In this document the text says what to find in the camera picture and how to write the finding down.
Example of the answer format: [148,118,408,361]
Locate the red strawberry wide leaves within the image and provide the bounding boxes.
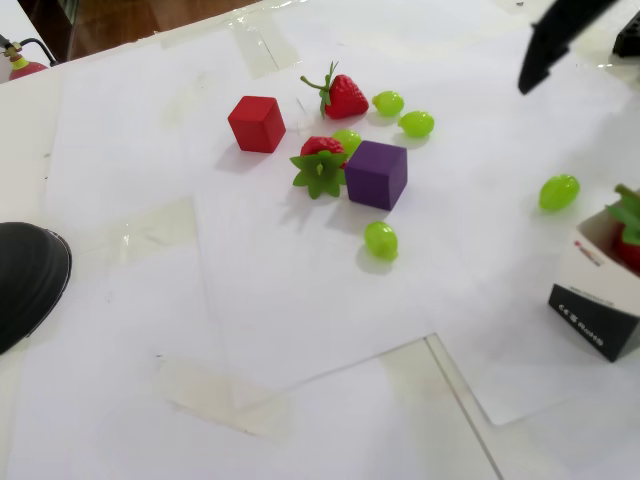
[289,135,350,200]

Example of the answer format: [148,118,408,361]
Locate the white and black cardboard box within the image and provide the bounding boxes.
[547,188,640,364]

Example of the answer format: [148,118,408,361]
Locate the red strawberry long stem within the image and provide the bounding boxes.
[299,60,370,121]

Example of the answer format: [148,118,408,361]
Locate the black round object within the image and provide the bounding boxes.
[0,221,73,357]

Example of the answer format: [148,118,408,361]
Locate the red strawberry short stem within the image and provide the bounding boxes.
[604,183,640,277]

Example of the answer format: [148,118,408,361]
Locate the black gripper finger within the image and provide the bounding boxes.
[518,0,586,95]
[522,0,619,95]

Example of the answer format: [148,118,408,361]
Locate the red cube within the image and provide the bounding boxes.
[227,95,287,153]

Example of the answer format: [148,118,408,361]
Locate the purple cube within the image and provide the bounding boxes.
[343,139,409,210]

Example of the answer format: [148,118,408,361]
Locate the red fire extinguisher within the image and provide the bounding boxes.
[0,34,61,82]

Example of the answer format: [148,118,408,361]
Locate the green grape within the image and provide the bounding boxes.
[363,220,400,262]
[331,128,363,159]
[538,173,582,212]
[372,89,405,118]
[397,110,436,138]

